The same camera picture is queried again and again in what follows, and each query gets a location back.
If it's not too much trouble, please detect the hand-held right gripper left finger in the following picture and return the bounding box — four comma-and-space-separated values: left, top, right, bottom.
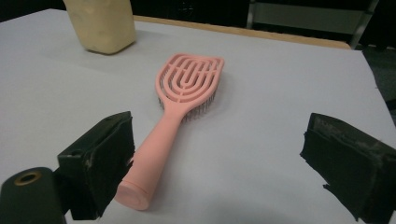
57, 110, 136, 221

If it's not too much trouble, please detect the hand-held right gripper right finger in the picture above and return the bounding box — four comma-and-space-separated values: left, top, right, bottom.
299, 112, 396, 224

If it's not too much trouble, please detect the cream plastic cup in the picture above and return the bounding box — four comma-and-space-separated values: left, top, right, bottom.
62, 0, 137, 56

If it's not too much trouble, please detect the white table sheet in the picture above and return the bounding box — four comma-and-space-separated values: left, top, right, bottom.
0, 8, 396, 224

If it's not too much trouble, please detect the grey metal stand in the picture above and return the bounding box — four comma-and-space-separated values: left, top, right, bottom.
246, 0, 380, 49

